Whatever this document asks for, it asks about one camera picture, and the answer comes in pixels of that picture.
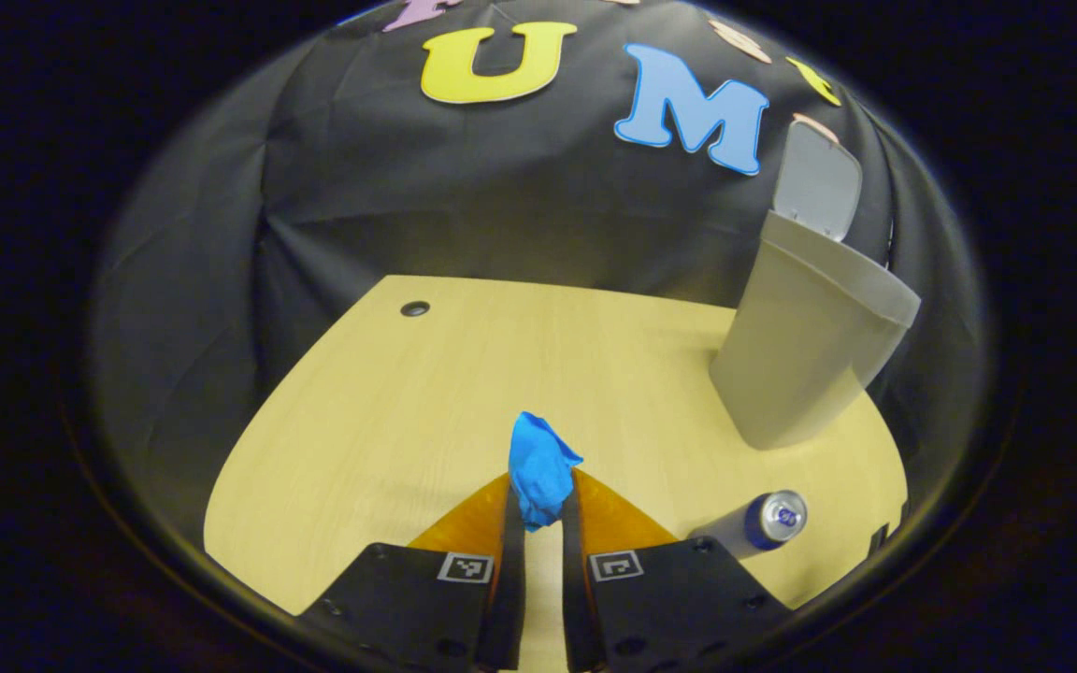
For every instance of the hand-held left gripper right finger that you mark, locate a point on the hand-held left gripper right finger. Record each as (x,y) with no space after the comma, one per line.
(574,598)

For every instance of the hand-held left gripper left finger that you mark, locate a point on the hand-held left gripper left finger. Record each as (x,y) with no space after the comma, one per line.
(512,579)

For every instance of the blue paper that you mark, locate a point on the blue paper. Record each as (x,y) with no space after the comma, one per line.
(538,467)

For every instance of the silver blue pop can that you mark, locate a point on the silver blue pop can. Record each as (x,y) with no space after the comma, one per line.
(763,523)

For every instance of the white desktop garbage bin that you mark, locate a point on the white desktop garbage bin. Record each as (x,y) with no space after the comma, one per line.
(800,355)

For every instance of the black backdrop cloth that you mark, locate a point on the black backdrop cloth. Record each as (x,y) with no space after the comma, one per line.
(408,187)

